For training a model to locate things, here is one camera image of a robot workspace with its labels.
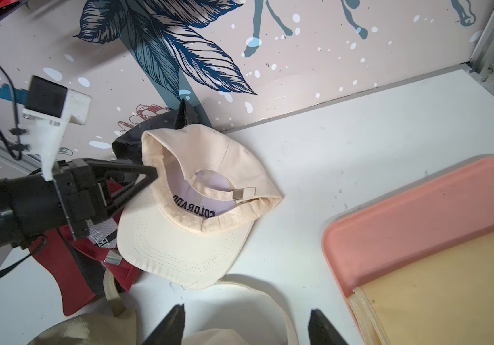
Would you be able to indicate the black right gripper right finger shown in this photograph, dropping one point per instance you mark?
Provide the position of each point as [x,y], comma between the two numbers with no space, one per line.
[321,331]

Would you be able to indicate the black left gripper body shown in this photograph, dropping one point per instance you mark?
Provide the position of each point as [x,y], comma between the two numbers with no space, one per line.
[81,188]

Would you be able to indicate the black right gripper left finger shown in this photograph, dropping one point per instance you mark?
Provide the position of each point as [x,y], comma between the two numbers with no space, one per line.
[170,330]

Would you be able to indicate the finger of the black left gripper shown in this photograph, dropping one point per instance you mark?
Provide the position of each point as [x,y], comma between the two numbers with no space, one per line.
[139,176]
[112,202]

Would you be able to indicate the khaki baseball cap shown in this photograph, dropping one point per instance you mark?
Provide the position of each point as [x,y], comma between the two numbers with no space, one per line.
[120,327]

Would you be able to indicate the cream Colorado baseball cap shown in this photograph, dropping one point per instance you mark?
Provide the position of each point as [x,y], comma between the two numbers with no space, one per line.
[239,314]

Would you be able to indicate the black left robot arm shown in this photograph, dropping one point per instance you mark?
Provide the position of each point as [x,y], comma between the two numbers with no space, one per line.
[29,206]

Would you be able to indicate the black baseball cap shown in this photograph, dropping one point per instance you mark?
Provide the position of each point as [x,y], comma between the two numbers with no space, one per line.
[137,143]

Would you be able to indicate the red baseball cap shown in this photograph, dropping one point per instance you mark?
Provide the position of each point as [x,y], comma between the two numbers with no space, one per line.
[79,266]

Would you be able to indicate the cream baseball cap rear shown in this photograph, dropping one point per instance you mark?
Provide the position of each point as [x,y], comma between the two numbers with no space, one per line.
[191,223]

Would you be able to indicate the pink plastic tray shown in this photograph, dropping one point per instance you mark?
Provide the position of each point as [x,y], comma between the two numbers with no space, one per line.
[422,221]

